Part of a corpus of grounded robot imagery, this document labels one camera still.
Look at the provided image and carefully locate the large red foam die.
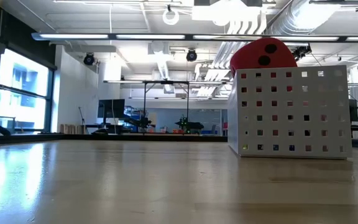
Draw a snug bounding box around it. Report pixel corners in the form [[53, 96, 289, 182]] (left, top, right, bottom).
[[229, 37, 298, 78]]

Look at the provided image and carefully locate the black computer monitor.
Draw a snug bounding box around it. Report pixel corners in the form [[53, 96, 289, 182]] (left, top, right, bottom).
[[97, 98, 126, 119]]

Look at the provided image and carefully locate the long LED light bar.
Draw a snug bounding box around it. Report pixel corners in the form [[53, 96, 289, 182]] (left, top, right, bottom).
[[31, 32, 358, 44]]

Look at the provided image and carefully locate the row of wooden blocks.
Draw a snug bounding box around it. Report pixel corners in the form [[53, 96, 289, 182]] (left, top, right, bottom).
[[60, 123, 86, 135]]

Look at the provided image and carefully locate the white perforated metal basket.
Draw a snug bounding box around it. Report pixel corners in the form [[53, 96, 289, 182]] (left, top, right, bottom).
[[227, 64, 353, 161]]

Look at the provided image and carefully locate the large window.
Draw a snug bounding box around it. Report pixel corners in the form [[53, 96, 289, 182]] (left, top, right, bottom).
[[0, 46, 55, 133]]

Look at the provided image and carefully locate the black background frame stand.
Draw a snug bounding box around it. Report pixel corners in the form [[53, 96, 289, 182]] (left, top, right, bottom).
[[142, 80, 190, 125]]

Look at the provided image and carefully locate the black ceiling-mounted camera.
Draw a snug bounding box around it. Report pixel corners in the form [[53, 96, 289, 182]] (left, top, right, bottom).
[[186, 49, 198, 63], [292, 44, 313, 62], [83, 52, 96, 66]]

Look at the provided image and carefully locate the white ring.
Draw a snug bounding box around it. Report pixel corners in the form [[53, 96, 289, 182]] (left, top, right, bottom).
[[162, 8, 180, 26]]

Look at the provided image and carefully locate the silver ventilation duct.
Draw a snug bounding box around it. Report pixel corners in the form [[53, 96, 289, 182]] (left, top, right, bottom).
[[234, 0, 358, 72]]

